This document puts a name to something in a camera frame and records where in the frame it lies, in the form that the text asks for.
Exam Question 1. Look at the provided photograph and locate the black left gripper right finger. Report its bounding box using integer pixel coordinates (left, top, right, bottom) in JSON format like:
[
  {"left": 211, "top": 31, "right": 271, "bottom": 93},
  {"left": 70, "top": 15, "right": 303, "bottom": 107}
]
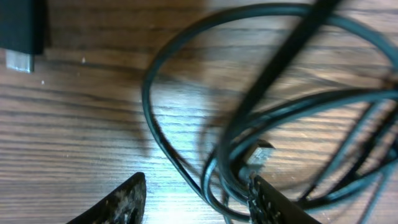
[{"left": 248, "top": 175, "right": 320, "bottom": 224}]

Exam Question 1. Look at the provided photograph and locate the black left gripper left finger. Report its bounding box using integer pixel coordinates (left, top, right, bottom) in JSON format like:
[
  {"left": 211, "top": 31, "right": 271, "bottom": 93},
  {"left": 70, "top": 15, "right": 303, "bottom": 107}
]
[{"left": 68, "top": 172, "right": 147, "bottom": 224}]

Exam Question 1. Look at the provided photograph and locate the thin black USB cable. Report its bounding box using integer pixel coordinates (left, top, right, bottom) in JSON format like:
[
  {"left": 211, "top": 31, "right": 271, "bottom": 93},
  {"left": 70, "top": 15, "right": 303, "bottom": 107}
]
[{"left": 0, "top": 0, "right": 343, "bottom": 200}]

